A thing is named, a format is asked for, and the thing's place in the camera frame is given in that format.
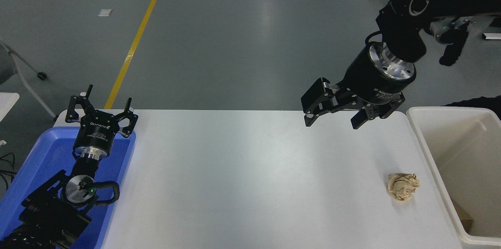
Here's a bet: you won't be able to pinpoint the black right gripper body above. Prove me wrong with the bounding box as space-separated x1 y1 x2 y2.
339 45 416 105

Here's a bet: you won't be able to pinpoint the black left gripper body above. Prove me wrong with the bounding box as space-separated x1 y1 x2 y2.
73 110 120 149

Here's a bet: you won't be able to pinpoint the tan paper ball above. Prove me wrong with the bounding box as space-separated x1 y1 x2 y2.
387 173 420 202

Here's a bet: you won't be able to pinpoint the grey chair with caster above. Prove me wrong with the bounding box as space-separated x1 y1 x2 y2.
0 38 58 120

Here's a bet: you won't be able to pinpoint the blue plastic tray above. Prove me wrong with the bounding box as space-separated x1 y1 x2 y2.
0 126 137 249

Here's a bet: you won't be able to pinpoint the small white side table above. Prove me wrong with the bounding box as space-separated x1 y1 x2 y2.
0 92 20 123

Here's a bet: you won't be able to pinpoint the large pale plastic bin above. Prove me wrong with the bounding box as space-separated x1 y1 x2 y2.
406 106 501 246

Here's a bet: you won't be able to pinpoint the thin black cables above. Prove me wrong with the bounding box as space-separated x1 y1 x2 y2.
0 152 16 191

